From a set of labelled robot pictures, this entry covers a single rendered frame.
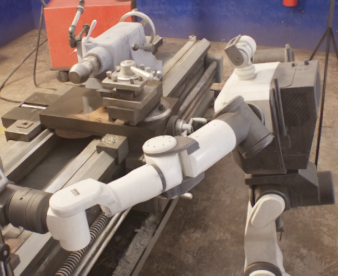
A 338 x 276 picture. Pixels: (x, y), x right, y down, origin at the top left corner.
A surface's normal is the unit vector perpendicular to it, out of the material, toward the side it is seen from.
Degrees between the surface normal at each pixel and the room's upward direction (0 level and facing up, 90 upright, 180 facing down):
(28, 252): 36
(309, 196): 90
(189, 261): 0
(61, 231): 94
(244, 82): 12
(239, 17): 90
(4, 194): 0
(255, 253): 90
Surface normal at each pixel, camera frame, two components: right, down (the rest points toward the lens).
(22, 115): -0.03, -0.87
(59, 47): 0.01, 0.49
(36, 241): 0.53, -0.63
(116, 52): 0.94, 0.07
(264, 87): -0.23, -0.87
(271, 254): -0.21, 0.48
